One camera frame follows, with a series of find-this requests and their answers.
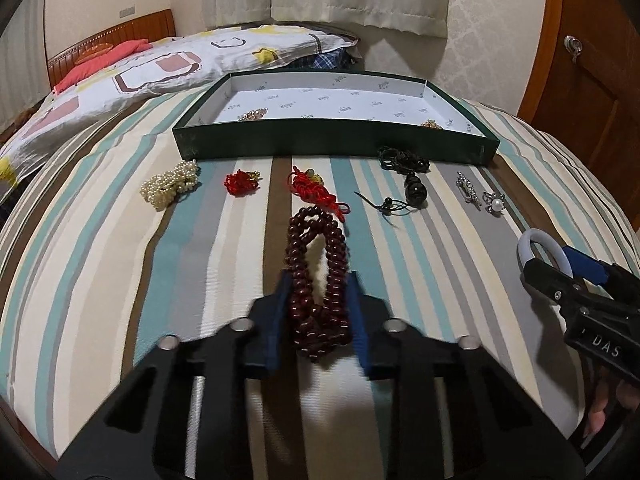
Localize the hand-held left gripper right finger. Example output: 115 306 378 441
349 270 587 480

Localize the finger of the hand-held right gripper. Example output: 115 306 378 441
561 246 640 307
522 256 597 317

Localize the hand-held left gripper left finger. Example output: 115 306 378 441
55 270 297 480

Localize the white jade bangle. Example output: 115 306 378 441
517 228 575 281

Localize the dark red bead bracelet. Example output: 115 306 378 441
284 207 357 363

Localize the silver rhinestone bar brooch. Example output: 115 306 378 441
455 171 483 211

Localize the red knot pendant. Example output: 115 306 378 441
287 166 351 223

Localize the black gourd pendant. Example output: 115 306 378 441
354 145 432 217

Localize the green cardboard box tray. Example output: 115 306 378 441
171 71 501 166

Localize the person's right hand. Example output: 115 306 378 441
584 374 640 437

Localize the pearl flower brooch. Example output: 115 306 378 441
481 191 506 217

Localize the striped bedsheet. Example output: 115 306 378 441
0 80 640 480

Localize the small red knot ornament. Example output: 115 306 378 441
223 170 262 196

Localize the wooden door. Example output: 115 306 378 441
517 0 640 231

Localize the blue plaid cloth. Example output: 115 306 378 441
290 45 361 72

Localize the wooden headboard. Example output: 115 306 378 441
46 9 177 86

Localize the pale pleated curtain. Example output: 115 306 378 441
0 0 51 133

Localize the white pearl bracelet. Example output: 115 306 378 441
140 159 201 211

